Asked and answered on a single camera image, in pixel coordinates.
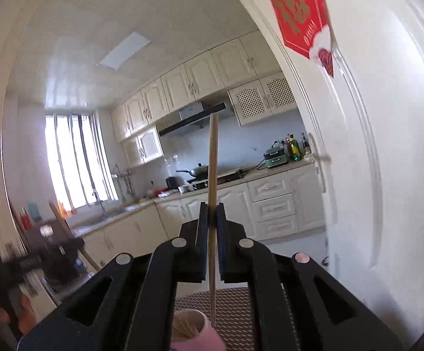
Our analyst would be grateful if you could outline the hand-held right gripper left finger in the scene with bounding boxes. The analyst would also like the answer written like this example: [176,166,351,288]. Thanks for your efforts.
[17,202,210,351]

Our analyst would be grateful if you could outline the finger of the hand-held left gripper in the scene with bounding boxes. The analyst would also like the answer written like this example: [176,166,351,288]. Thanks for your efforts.
[22,222,85,283]

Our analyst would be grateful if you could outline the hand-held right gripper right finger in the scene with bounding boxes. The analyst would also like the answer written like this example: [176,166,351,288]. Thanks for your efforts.
[217,204,406,351]

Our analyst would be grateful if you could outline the wooden chopstick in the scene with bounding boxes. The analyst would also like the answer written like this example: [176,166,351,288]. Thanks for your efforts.
[207,114,220,329]
[48,201,101,270]

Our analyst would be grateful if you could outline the bundle of wooden chopsticks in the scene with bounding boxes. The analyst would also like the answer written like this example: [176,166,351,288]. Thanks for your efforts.
[173,312,207,340]

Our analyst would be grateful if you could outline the pink cup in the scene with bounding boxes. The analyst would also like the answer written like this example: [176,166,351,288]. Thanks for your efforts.
[171,309,227,351]

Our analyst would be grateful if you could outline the person's left hand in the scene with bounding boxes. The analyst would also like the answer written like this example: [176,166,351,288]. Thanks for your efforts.
[0,292,37,337]

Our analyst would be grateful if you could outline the stainless steel oven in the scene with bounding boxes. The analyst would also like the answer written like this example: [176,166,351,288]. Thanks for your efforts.
[38,263,96,305]

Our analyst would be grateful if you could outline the cream base cabinets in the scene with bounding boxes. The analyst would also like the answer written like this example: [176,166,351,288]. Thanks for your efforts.
[69,161,327,264]

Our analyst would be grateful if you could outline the sink faucet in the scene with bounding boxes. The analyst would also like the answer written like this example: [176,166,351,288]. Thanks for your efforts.
[92,190,107,217]

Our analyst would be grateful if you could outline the gas stove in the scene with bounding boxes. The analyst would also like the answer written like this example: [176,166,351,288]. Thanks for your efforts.
[188,169,246,191]

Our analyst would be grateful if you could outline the black wok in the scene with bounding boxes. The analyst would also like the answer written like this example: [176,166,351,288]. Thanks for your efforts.
[176,162,210,178]

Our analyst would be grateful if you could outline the kitchen window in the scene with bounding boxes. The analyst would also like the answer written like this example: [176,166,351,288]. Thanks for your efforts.
[44,113,119,210]

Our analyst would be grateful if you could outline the green countertop appliance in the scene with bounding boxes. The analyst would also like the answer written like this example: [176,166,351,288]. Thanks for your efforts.
[262,145,289,171]

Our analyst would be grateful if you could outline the group of condiment bottles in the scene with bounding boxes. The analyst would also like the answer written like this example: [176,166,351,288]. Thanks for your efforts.
[284,132,312,162]

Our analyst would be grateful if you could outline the range hood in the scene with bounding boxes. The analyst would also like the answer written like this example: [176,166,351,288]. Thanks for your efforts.
[158,101,228,137]

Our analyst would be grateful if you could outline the white door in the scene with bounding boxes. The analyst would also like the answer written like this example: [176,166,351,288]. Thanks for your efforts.
[226,0,424,348]

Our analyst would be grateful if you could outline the ceiling light panel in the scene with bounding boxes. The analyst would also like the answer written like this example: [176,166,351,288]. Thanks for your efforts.
[96,31,151,70]

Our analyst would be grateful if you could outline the red door poster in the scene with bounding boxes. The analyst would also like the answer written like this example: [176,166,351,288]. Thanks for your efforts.
[263,0,335,78]

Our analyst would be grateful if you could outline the door handle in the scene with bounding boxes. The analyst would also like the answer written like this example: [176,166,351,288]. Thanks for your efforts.
[307,152,333,194]

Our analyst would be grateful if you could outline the cream lattice wall cabinet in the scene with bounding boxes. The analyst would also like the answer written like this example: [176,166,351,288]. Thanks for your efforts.
[228,73,299,127]

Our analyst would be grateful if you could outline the cream wall cabinet row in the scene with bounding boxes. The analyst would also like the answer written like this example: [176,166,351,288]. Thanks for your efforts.
[110,31,283,169]

